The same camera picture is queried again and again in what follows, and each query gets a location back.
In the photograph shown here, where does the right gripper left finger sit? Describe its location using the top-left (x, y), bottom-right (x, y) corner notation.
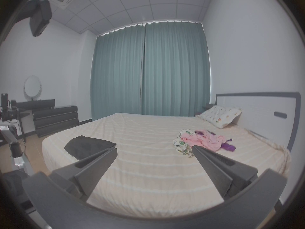
top-left (51, 148), bottom-right (118, 201)

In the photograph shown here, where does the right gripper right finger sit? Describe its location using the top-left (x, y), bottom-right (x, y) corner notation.
top-left (192, 145), bottom-right (258, 198)

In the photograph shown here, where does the black T-shirt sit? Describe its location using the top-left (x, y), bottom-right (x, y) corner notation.
top-left (64, 135), bottom-right (117, 160)

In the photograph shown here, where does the pile of clothes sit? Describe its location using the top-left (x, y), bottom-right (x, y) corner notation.
top-left (173, 128), bottom-right (236, 158)

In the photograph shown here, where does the bed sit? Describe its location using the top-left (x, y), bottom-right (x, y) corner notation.
top-left (42, 92), bottom-right (301, 218)

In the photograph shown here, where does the white printed pillow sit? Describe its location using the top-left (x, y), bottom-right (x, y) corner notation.
top-left (196, 105), bottom-right (242, 129)

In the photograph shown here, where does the black chest of drawers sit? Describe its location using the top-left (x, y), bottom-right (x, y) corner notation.
top-left (32, 105), bottom-right (79, 138)

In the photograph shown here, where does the grey bedside table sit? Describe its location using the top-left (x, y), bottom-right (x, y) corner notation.
top-left (194, 103), bottom-right (215, 117)

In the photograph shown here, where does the round white mirror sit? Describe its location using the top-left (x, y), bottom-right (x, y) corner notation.
top-left (23, 75), bottom-right (42, 102)

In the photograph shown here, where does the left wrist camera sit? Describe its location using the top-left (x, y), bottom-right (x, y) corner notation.
top-left (1, 93), bottom-right (10, 110)

